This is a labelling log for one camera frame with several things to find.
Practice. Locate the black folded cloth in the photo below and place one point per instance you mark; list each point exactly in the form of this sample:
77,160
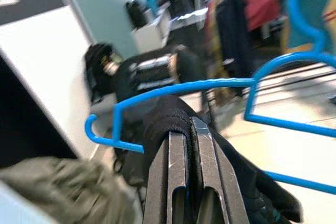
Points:
189,64

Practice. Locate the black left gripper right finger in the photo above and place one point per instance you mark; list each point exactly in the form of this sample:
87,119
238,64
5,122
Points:
215,182

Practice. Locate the white plush doll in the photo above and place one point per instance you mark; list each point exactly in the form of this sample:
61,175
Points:
110,65

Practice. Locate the black metal clothes rack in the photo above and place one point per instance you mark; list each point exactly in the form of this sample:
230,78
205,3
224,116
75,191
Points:
206,100

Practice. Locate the blue clothes hanger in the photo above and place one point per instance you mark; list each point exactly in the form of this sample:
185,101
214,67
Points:
223,81

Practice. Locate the olive green cloth sack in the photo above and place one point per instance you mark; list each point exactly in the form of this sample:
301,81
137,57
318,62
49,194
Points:
65,190

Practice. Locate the black backpack with plush charms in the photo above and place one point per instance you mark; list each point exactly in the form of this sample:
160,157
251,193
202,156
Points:
97,61

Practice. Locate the white shelf unit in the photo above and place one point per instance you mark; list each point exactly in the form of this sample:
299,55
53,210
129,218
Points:
152,35

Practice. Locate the blue and yellow garment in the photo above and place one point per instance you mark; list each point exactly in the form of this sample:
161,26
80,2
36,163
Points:
307,9

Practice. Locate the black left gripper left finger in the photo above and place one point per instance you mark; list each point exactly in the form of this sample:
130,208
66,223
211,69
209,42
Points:
168,182

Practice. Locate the yellow plaid garment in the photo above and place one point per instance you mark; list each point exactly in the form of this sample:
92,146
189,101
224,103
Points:
216,51

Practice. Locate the navy T-shirt white lettering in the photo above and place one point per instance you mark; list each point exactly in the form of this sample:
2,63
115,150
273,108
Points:
168,113

